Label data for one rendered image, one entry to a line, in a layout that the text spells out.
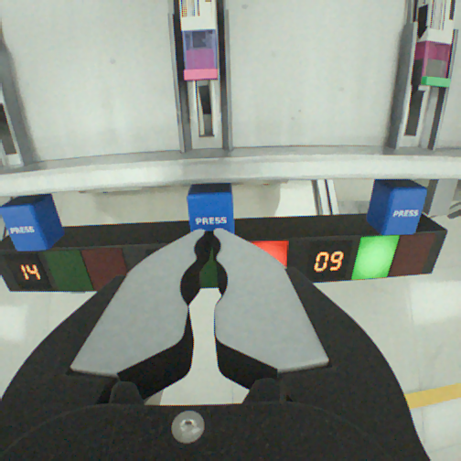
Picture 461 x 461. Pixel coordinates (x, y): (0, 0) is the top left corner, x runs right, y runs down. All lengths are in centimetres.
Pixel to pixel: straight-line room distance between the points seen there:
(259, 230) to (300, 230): 3
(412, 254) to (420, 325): 83
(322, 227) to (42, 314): 97
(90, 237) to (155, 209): 74
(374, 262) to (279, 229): 7
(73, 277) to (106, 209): 79
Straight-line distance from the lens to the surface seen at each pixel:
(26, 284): 24
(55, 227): 19
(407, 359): 102
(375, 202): 17
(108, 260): 19
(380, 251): 21
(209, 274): 18
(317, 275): 20
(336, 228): 19
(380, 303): 97
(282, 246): 17
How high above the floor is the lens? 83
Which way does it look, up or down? 74 degrees down
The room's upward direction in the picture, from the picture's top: straight up
